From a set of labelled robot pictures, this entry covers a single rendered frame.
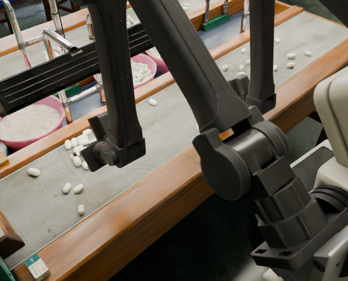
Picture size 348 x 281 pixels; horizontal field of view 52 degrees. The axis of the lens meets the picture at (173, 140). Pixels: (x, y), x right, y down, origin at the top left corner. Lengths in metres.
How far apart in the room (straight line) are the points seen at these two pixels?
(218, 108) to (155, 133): 0.79
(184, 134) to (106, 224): 0.44
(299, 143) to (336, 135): 1.86
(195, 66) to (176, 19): 0.07
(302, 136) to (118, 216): 1.67
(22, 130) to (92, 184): 0.38
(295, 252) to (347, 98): 0.20
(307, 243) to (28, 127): 1.11
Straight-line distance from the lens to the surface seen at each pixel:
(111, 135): 0.77
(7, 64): 1.75
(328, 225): 0.49
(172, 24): 0.50
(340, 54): 1.78
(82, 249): 0.98
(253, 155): 0.46
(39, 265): 0.96
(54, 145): 1.24
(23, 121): 1.41
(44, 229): 1.07
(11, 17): 1.34
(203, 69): 0.48
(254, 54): 1.01
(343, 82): 0.51
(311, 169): 0.79
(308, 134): 2.48
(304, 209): 0.47
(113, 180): 1.12
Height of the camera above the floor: 1.60
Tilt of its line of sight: 45 degrees down
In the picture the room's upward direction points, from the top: straight up
